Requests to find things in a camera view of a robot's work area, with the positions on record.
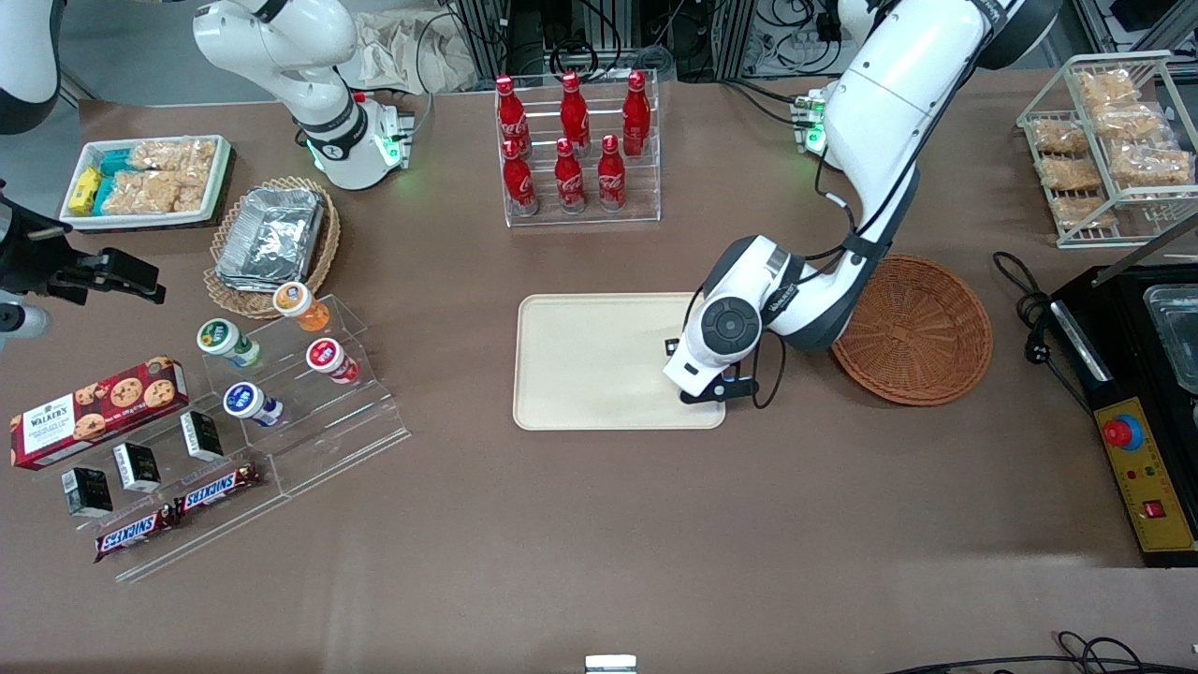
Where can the clear acrylic step riser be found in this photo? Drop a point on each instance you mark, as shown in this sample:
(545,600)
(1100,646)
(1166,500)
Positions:
(201,538)
(346,431)

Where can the clear acrylic bottle rack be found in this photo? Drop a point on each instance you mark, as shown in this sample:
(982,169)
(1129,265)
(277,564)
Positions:
(646,187)

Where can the clear bag of fried snacks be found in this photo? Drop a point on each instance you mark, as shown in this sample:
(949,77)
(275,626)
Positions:
(1107,87)
(1059,136)
(1069,173)
(1151,167)
(1128,122)
(1084,212)

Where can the clear glass container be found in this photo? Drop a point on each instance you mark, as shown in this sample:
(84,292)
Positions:
(1177,328)

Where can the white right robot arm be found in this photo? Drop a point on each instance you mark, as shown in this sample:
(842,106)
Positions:
(281,47)

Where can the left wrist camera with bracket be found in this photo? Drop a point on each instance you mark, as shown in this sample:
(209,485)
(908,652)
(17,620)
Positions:
(725,388)

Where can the brown wicker basket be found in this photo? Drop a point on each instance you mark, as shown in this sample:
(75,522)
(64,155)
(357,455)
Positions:
(922,332)

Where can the crumpled beige paper bag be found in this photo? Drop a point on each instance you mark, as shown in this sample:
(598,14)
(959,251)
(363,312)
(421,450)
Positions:
(393,51)

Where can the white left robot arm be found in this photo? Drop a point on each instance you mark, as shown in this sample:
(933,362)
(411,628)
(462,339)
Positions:
(889,94)

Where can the red lid yogurt cup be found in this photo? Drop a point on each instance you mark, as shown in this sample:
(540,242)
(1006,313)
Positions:
(328,358)

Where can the teal snack packet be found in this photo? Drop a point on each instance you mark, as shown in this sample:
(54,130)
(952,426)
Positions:
(116,162)
(104,195)

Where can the green lid yogurt cup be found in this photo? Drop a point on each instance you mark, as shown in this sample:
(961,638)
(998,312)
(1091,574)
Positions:
(223,339)

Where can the stack of aluminium foil trays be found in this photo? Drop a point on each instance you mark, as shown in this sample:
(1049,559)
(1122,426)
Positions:
(271,234)

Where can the clear bag of rice crackers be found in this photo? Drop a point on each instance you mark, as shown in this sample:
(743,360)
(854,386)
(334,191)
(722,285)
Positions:
(173,155)
(154,192)

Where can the red cola bottle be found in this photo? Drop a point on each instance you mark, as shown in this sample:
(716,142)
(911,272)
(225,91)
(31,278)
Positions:
(636,112)
(569,183)
(518,183)
(611,178)
(510,112)
(574,110)

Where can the beige plastic tray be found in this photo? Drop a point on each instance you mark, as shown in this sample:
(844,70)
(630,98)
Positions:
(599,360)

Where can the aluminium frame equipment rack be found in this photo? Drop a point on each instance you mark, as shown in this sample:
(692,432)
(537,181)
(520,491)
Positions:
(711,37)

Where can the light woven wicker basket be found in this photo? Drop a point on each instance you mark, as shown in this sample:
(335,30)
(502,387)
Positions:
(328,243)

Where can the red Walkers cookie box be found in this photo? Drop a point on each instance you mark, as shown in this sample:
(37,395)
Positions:
(94,412)

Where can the yellow emergency stop control box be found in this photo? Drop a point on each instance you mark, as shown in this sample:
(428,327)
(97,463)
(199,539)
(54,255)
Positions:
(1146,487)

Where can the white rectangular snack tray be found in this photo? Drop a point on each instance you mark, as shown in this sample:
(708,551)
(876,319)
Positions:
(222,178)

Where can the black countertop appliance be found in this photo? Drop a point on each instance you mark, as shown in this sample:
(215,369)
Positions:
(1123,356)

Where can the small black box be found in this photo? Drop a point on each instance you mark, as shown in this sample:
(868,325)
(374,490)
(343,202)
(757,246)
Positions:
(137,467)
(87,492)
(201,436)

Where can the yellow snack packet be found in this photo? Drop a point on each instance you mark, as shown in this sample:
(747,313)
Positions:
(84,190)

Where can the Snickers chocolate bar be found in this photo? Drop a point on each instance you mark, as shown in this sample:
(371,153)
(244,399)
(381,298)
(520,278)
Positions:
(131,534)
(215,489)

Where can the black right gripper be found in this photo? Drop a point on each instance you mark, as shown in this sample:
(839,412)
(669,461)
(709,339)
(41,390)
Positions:
(36,261)

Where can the orange lid yogurt cup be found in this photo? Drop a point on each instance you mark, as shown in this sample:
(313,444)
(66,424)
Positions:
(298,301)

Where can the blue lid yogurt cup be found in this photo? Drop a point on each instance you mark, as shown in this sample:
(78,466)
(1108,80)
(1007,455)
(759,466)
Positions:
(248,402)

